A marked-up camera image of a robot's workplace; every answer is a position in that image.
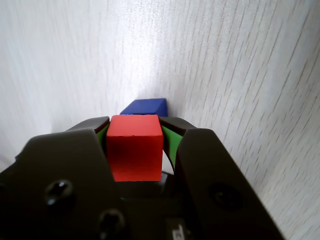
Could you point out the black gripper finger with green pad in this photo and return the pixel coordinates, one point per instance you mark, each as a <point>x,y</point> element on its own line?
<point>62,175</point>
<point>215,187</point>

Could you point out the red cube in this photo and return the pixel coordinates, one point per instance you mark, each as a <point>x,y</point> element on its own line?
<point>135,147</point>

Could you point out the blue cube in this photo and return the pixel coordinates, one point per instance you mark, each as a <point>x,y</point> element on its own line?
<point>147,107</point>

